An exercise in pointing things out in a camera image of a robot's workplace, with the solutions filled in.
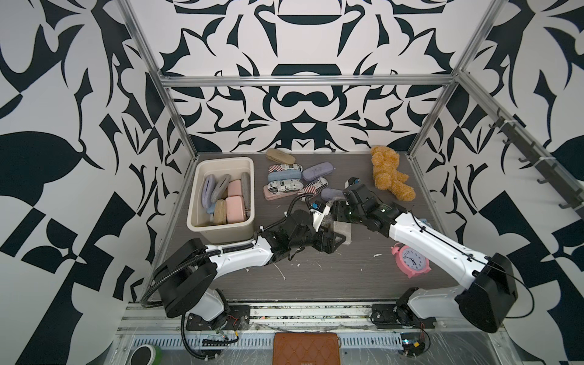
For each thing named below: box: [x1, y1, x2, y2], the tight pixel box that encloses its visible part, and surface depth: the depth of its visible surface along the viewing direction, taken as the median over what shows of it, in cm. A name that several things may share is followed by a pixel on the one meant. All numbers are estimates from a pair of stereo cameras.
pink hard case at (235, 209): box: [225, 196, 246, 224], surface depth 91 cm
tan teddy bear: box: [370, 146, 416, 202], surface depth 104 cm
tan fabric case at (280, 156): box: [265, 148, 296, 165], surface depth 118 cm
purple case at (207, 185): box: [200, 174, 216, 214], surface depth 92 cm
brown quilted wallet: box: [272, 331, 342, 365], surface depth 69 cm
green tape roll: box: [129, 344, 163, 365], surface depth 66 cm
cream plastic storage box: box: [187, 156, 256, 245], surface depth 89 cm
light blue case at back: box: [267, 170, 302, 183], surface depth 107 cm
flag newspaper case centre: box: [296, 176, 330, 195], surface depth 106 cm
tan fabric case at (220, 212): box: [213, 199, 228, 225], surface depth 89 cm
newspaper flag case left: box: [267, 179, 304, 194], surface depth 101 cm
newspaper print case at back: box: [267, 163, 304, 174], surface depth 113 cm
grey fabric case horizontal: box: [210, 173, 231, 204], surface depth 91 cm
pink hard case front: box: [226, 178, 243, 197], surface depth 101 cm
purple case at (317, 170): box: [302, 161, 335, 181], surface depth 113 cm
